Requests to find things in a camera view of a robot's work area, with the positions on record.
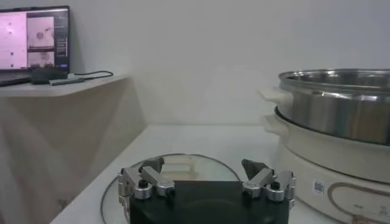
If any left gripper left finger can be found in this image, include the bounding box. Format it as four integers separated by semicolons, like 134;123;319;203
117;156;177;211

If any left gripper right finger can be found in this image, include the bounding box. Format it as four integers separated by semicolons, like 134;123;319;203
241;158;297;208

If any round glass pot lid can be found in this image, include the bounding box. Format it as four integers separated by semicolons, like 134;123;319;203
100;153;241;224

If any stainless steel steamer basket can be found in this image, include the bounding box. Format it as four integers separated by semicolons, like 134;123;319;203
257;68;390;146

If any cream electric cooker pot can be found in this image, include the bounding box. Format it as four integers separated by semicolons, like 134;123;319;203
263;106;390;224

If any white side table beige panel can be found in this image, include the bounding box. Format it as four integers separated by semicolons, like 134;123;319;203
0;72;147;224

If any small grey usb device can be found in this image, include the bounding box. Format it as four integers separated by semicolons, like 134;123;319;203
48;77;86;86

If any black computer mouse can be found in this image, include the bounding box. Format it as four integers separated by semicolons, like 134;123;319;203
30;67;68;85

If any black open laptop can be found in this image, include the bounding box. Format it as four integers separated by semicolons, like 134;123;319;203
0;5;71;88

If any thin black usb cable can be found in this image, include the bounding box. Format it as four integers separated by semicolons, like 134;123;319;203
68;70;114;80

